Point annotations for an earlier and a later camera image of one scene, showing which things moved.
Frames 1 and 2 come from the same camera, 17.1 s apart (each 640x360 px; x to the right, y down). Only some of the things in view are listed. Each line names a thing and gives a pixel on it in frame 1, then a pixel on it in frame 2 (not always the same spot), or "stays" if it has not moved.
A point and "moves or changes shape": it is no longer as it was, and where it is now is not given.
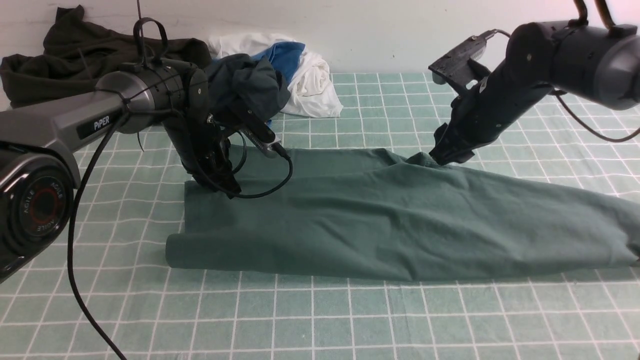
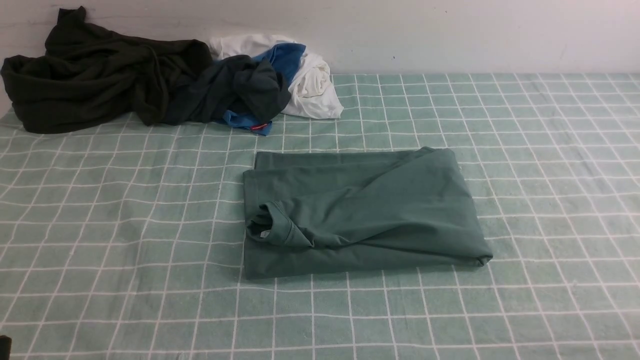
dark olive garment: [78, 52] stays
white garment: [311, 89] stays
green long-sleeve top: [378, 215] moves or changes shape
